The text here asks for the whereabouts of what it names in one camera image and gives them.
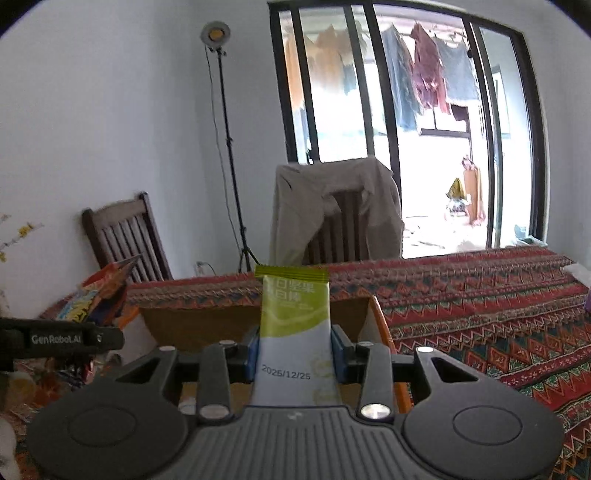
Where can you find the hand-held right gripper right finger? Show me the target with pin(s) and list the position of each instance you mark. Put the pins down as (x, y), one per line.
(336, 357)

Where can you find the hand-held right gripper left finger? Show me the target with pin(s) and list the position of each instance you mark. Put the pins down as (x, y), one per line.
(252, 357)

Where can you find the orange cardboard box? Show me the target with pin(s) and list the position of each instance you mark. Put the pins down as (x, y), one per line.
(212, 323)

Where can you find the green snack packet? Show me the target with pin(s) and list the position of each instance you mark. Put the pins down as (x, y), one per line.
(295, 323)

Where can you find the orange blue snack packet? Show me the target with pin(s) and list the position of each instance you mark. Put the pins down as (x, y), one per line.
(104, 290)

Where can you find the dark wooden chair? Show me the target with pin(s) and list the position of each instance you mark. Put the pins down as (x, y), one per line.
(124, 240)

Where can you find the yellow flower branches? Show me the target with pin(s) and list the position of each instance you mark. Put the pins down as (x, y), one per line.
(25, 228)

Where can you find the dark chair with slats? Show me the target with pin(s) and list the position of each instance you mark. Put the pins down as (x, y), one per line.
(337, 230)

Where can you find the red patterned tablecloth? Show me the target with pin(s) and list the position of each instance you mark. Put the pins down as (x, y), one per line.
(461, 314)

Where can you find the studio light on black stand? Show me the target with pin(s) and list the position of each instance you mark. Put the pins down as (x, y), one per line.
(231, 152)

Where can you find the yellow green bag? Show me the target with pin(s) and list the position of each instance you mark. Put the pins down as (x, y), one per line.
(456, 189)

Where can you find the wooden board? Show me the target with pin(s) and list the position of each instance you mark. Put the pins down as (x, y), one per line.
(474, 194)

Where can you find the purple tissue pack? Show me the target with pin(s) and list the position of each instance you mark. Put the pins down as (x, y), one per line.
(588, 302)

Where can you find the hanging small dark garment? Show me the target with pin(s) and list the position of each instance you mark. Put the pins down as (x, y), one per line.
(459, 113)

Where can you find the hanging blue denim garment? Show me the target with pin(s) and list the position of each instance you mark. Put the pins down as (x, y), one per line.
(401, 78)

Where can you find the hanging orange beige garments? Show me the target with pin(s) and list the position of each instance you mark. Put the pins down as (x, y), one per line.
(328, 60)

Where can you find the hanging maroon garment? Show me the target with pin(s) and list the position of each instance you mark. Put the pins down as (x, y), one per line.
(429, 69)

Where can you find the hanging light blue garment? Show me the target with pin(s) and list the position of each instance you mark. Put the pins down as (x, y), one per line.
(459, 74)

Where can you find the white wall socket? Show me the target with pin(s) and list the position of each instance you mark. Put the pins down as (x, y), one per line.
(201, 266)

